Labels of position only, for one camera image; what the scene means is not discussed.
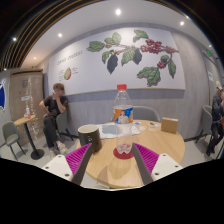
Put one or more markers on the clear red-capped drink bottle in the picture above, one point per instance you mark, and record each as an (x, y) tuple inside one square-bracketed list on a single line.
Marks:
[(123, 113)]

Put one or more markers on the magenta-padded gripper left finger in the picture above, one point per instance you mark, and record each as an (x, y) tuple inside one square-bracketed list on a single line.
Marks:
[(58, 166)]

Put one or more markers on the blue wall sticker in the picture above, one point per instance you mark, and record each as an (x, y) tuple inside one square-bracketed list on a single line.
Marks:
[(2, 95)]

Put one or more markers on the coffee plant wall mural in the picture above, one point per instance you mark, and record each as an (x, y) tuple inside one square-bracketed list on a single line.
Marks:
[(86, 70)]

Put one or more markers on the small blue and white packet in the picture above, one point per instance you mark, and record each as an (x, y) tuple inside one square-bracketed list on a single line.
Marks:
[(137, 124)]

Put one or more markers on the grey upholstered chair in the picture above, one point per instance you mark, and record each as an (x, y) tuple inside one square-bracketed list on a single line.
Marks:
[(61, 123), (206, 120), (146, 113)]

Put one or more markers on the green exit sign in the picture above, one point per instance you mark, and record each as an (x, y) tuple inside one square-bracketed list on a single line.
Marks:
[(208, 52)]

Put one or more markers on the white wall notice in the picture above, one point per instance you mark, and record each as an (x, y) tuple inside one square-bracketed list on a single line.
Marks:
[(210, 76)]

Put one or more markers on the small clear packet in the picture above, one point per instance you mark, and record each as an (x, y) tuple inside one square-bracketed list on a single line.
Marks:
[(152, 128)]

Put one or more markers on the flat round red coaster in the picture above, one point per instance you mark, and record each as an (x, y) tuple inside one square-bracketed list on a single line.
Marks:
[(116, 155)]

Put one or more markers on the person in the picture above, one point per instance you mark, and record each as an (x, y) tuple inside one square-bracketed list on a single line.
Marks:
[(55, 106), (216, 113)]

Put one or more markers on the round ceiling spotlights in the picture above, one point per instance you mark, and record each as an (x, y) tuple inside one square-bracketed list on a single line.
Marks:
[(118, 12)]

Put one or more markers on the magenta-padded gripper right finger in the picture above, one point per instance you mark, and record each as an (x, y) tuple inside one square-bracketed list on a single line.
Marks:
[(165, 166)]

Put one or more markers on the small bottle with red label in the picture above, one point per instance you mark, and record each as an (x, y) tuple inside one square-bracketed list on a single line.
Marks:
[(27, 113)]

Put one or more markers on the grey chair with thin legs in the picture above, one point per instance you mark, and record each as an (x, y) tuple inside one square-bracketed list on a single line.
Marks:
[(10, 131)]

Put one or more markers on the small round wooden side table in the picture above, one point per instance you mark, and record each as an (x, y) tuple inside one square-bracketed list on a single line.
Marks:
[(25, 120)]

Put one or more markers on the white paper with grey blots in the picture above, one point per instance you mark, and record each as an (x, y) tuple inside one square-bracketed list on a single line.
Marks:
[(108, 130)]

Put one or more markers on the dark mug with white inside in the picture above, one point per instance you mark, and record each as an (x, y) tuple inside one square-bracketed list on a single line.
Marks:
[(89, 136)]

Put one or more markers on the brown wooden door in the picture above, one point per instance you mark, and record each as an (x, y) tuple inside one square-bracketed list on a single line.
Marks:
[(36, 90)]

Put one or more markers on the small cardboard box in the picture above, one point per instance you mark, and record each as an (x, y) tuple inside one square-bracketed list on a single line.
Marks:
[(169, 125)]

